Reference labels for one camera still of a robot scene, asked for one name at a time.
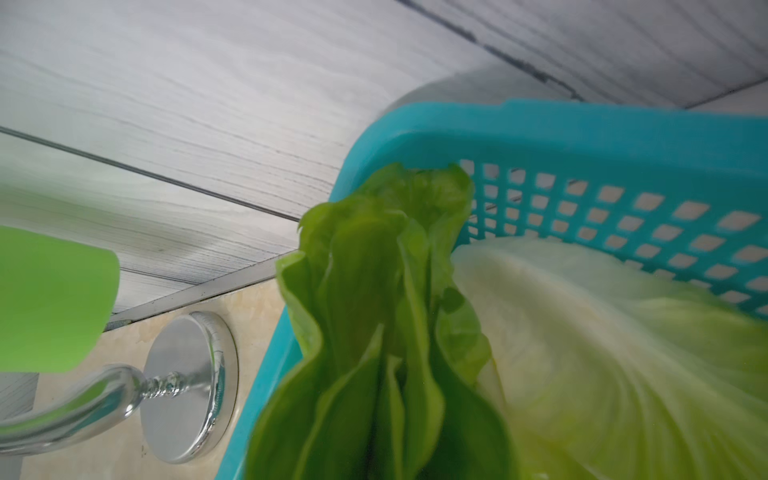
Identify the silver metal cup stand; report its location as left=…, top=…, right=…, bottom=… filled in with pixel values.
left=1, top=311, right=239, bottom=464

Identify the green plastic cup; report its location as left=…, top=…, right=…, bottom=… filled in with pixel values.
left=1, top=226, right=120, bottom=373

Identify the chinese cabbage front pale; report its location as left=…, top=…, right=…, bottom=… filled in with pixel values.
left=451, top=237, right=767, bottom=479

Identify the chinese cabbage dark green leafy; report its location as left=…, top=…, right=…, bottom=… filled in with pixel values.
left=244, top=164, right=518, bottom=479

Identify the teal plastic basket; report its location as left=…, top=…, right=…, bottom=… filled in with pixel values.
left=219, top=101, right=767, bottom=479

